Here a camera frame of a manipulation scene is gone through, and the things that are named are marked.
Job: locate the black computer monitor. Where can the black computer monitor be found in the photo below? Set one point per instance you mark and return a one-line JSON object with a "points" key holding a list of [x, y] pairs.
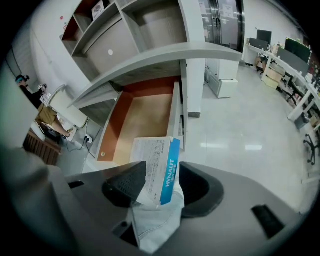
{"points": [[262, 40], [296, 53]]}

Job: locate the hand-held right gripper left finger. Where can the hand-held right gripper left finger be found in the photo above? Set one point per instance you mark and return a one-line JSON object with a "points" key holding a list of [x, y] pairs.
{"points": [[100, 200]]}

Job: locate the white round cap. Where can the white round cap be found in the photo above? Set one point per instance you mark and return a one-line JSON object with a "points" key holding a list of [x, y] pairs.
{"points": [[110, 52]]}

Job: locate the white framed picture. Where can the white framed picture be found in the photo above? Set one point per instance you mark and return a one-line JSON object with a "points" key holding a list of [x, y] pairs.
{"points": [[98, 10]]}

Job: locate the brown slatted crate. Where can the brown slatted crate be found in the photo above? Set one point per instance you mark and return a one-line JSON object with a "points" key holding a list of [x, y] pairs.
{"points": [[42, 148]]}

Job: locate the white cloth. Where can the white cloth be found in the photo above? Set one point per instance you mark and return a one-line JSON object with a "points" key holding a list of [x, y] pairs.
{"points": [[157, 225]]}

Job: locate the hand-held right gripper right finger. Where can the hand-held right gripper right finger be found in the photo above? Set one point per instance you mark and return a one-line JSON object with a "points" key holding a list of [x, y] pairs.
{"points": [[237, 212]]}

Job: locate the white and blue box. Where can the white and blue box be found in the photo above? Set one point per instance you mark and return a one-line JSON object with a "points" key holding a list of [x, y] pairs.
{"points": [[156, 160]]}

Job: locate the glass door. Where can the glass door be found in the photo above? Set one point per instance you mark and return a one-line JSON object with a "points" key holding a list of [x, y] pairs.
{"points": [[222, 22]]}

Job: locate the grey wooden shelf unit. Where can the grey wooden shelf unit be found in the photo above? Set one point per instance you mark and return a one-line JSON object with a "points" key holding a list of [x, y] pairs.
{"points": [[112, 37]]}

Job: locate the wooden drawer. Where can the wooden drawer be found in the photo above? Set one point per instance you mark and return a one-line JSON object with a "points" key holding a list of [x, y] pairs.
{"points": [[142, 117]]}

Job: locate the black office chair base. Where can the black office chair base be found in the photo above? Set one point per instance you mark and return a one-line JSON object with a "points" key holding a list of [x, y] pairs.
{"points": [[312, 147]]}

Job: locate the grey wooden desk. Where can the grey wooden desk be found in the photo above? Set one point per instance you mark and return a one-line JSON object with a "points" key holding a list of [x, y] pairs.
{"points": [[175, 51]]}

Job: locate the white cabinet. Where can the white cabinet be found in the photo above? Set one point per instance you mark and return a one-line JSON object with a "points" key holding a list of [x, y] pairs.
{"points": [[223, 82]]}

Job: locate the cardboard box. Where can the cardboard box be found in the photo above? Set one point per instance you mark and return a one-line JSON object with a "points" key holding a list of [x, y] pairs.
{"points": [[273, 77]]}

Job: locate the white power strip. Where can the white power strip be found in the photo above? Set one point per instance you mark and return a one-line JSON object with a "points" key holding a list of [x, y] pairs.
{"points": [[88, 139]]}

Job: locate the long white desk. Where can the long white desk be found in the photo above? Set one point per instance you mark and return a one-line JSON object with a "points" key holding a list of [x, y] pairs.
{"points": [[287, 67]]}

